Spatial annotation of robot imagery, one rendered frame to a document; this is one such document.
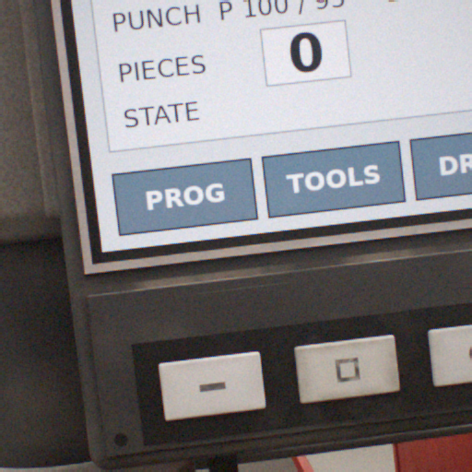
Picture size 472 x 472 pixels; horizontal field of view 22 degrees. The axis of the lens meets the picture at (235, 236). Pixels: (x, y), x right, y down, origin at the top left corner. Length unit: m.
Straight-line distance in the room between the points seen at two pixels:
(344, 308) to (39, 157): 0.18
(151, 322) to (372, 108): 0.11
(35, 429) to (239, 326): 0.16
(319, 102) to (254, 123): 0.02
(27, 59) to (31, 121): 0.03
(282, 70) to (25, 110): 0.15
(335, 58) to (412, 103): 0.03
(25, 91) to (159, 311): 0.15
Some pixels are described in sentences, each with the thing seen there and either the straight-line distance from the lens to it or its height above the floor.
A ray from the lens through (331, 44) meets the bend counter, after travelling 0.44.
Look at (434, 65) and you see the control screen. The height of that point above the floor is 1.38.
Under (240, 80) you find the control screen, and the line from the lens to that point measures 0.44.
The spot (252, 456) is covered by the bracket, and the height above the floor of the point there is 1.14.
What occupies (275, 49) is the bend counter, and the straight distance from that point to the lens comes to 0.44.
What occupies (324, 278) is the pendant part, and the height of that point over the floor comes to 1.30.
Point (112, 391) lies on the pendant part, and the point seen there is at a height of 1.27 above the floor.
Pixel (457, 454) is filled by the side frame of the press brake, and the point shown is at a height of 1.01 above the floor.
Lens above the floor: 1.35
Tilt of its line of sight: 3 degrees down
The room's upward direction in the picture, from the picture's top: 7 degrees counter-clockwise
